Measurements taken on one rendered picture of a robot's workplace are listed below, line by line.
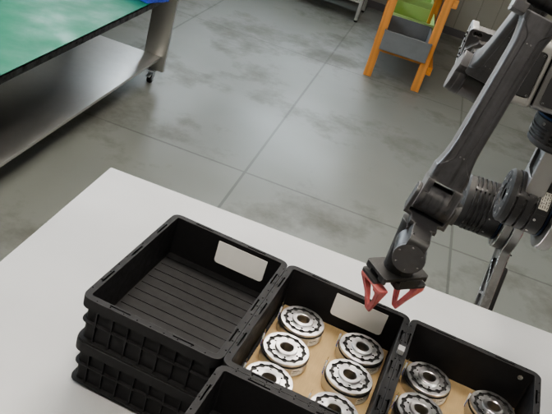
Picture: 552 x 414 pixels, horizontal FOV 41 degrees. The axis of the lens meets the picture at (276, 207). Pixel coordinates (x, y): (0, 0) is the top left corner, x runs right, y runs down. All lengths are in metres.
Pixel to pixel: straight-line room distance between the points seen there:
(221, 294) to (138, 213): 0.54
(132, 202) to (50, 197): 1.32
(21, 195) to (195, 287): 1.89
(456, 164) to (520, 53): 0.20
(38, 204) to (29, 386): 1.91
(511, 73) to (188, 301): 0.84
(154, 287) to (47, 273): 0.32
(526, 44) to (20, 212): 2.53
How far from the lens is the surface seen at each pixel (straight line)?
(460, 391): 1.71
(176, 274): 1.72
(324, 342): 1.66
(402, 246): 1.24
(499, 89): 1.25
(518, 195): 1.86
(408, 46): 6.18
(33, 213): 3.36
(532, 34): 1.26
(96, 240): 2.01
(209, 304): 1.66
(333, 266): 2.17
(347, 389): 1.53
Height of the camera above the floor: 1.84
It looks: 29 degrees down
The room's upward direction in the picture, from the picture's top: 18 degrees clockwise
